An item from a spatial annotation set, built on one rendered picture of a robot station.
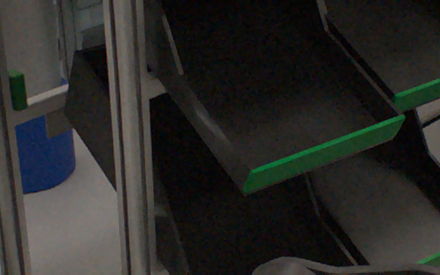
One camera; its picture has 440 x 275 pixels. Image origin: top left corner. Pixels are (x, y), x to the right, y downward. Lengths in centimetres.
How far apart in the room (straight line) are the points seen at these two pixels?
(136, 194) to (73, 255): 75
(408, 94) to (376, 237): 17
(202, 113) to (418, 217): 30
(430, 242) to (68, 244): 73
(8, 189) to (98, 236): 64
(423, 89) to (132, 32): 22
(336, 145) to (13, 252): 35
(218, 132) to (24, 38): 90
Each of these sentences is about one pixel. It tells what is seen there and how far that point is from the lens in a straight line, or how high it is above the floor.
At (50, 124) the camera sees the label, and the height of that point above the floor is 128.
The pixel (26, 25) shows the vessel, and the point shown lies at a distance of 151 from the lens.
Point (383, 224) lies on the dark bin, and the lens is 87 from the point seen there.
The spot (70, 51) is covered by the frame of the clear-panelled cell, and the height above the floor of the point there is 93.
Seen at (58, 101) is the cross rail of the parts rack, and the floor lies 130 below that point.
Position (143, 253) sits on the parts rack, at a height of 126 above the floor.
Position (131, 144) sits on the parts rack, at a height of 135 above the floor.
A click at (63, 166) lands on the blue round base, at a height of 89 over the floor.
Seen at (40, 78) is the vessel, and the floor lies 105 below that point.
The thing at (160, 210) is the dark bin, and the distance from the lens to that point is 74.
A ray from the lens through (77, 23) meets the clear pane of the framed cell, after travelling 191.
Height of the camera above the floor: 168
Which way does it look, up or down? 28 degrees down
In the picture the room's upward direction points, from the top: 1 degrees counter-clockwise
